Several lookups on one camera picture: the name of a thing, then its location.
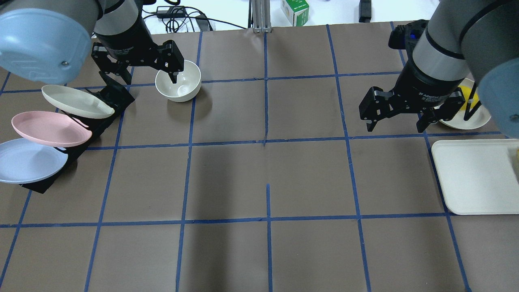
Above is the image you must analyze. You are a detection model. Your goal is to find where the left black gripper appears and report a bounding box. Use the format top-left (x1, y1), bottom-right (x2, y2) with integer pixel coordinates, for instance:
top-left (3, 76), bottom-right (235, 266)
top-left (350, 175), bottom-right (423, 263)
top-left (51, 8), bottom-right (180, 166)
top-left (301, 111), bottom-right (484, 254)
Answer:
top-left (91, 35), bottom-right (184, 85)

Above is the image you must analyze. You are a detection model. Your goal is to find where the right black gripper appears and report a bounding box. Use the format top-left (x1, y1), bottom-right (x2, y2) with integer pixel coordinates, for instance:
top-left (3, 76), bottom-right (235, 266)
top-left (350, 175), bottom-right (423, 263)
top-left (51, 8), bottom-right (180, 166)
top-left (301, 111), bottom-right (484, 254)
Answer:
top-left (358, 77), bottom-right (465, 133)

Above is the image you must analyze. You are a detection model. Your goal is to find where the blue plate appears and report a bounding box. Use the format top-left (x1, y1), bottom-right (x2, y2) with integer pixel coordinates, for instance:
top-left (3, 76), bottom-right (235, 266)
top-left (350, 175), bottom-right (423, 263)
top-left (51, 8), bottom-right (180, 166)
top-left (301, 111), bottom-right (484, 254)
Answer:
top-left (0, 138), bottom-right (68, 184)

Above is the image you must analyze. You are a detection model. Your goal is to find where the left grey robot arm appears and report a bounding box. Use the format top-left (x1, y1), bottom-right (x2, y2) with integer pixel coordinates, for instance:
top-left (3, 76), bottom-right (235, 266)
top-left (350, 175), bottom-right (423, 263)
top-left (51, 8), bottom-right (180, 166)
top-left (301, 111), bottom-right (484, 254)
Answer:
top-left (0, 0), bottom-right (184, 85)

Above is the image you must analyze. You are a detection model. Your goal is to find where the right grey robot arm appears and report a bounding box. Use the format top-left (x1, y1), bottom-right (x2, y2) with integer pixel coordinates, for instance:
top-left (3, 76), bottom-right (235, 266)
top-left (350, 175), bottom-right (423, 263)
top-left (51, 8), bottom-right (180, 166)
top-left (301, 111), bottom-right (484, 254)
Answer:
top-left (358, 0), bottom-right (519, 139)

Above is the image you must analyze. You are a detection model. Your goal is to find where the black plate rack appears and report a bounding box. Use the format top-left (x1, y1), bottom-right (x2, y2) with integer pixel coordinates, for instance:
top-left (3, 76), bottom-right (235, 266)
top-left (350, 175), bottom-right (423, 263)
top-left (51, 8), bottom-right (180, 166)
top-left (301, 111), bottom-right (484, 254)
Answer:
top-left (22, 73), bottom-right (135, 193)

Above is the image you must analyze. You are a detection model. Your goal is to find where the cream plate with lemon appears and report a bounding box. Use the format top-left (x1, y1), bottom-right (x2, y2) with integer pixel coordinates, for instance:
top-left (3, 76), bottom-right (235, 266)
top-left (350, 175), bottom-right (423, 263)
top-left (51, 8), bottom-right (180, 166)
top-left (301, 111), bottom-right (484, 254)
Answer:
top-left (440, 78), bottom-right (491, 130)

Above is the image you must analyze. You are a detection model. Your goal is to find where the cream plate in rack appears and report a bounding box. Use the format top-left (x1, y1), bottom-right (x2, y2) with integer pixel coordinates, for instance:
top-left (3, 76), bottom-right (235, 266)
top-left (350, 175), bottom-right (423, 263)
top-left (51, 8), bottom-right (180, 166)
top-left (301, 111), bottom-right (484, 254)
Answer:
top-left (41, 85), bottom-right (115, 119)

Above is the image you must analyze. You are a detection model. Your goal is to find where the pink plate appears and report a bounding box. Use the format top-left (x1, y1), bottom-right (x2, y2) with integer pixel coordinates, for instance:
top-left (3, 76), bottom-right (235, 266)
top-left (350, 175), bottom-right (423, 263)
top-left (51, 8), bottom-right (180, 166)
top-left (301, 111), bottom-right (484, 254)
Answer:
top-left (11, 111), bottom-right (92, 148)

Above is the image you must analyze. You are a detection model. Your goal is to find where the yellow lemon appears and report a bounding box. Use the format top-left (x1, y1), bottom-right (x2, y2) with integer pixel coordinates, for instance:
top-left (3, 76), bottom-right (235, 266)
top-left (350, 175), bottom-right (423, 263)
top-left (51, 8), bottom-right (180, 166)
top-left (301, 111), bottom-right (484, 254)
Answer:
top-left (457, 86), bottom-right (480, 111)

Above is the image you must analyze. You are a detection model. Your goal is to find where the black power adapter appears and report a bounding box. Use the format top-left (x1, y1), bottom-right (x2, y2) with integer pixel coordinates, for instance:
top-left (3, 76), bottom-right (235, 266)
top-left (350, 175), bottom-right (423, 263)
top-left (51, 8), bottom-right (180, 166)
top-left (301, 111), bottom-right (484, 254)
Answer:
top-left (155, 6), bottom-right (187, 19)

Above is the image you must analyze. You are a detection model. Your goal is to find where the white bowl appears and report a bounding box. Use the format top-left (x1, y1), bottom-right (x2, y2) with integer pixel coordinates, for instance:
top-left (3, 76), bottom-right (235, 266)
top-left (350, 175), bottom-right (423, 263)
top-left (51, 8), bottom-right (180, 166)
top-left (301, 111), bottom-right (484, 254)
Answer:
top-left (154, 60), bottom-right (202, 102)

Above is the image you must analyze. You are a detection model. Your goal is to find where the cream rectangular tray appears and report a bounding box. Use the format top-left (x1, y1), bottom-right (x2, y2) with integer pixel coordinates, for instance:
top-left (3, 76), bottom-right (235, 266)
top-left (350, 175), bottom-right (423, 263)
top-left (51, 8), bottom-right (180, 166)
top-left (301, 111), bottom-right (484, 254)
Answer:
top-left (431, 139), bottom-right (519, 215)

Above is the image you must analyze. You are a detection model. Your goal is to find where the green white box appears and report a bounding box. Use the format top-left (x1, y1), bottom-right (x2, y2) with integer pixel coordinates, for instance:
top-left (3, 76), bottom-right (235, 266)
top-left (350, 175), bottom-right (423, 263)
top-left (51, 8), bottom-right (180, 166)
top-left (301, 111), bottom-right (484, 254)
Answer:
top-left (281, 0), bottom-right (310, 27)

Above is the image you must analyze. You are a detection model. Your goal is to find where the aluminium frame post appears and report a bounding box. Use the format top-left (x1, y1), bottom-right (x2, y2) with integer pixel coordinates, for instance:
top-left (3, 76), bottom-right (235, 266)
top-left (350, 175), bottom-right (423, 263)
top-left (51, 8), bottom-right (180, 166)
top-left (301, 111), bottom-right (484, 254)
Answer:
top-left (248, 0), bottom-right (272, 33)

